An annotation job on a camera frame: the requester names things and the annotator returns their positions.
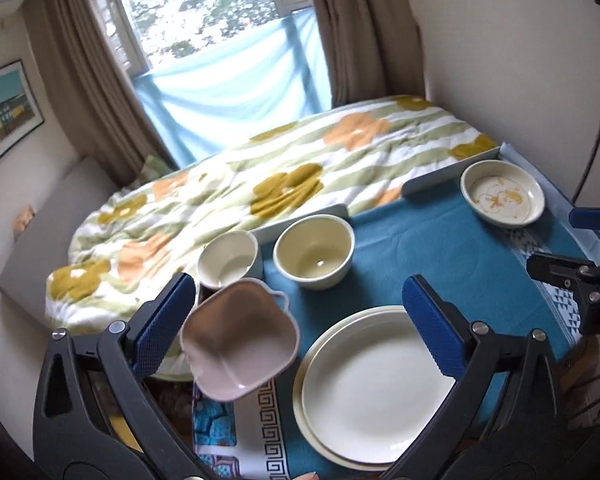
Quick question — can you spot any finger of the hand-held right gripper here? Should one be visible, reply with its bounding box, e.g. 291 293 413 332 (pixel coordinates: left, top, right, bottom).
526 252 598 293
567 204 600 233

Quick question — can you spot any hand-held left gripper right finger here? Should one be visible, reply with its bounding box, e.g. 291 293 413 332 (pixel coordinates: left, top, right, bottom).
385 274 573 480

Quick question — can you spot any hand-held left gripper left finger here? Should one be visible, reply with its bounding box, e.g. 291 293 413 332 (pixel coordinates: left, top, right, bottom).
32 272 215 480

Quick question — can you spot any small white bowl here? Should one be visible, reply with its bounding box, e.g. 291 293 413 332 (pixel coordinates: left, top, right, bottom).
197 230 263 291

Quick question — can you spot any pink bowl with handles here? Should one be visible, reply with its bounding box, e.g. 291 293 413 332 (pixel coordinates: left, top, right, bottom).
180 277 301 403

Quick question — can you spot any cream bowl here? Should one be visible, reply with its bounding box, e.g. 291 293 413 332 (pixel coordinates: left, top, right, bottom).
273 214 355 291

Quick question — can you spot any blue tablecloth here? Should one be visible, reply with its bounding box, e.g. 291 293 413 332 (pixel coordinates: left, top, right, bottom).
192 142 600 480

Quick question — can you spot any white plate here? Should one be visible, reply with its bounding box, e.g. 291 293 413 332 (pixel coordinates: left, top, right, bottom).
301 310 458 465

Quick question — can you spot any small patterned dish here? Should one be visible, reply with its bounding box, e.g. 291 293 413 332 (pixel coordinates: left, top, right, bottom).
460 160 546 228

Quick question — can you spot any colourful patterned cloth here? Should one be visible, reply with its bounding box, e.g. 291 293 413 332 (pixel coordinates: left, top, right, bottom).
192 385 241 480

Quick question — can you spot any grey padded headboard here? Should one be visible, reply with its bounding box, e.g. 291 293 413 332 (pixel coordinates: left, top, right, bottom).
0 155 118 331

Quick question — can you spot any cream plate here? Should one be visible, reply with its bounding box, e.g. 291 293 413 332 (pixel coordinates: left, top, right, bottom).
292 305 455 472

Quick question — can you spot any green pillow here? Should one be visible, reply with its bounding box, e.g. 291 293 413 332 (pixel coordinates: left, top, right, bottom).
140 154 173 178

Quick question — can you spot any floral blanket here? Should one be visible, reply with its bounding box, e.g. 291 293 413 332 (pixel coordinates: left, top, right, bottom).
45 94 500 381

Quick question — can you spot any light blue window cloth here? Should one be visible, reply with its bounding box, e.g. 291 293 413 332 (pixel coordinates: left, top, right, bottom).
132 7 333 171

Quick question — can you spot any beige curtain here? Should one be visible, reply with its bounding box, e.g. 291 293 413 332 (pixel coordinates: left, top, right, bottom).
300 0 425 111
22 0 181 186

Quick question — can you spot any window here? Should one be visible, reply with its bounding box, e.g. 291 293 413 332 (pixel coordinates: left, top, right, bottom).
85 0 315 73

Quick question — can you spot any grey table edge rail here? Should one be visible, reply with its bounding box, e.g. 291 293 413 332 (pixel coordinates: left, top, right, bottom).
252 203 351 241
401 147 503 198

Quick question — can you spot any small orange wall object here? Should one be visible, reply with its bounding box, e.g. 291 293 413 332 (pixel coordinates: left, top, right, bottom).
14 204 36 231

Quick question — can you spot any framed wall picture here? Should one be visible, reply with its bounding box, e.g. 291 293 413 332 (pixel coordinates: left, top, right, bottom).
0 59 46 181

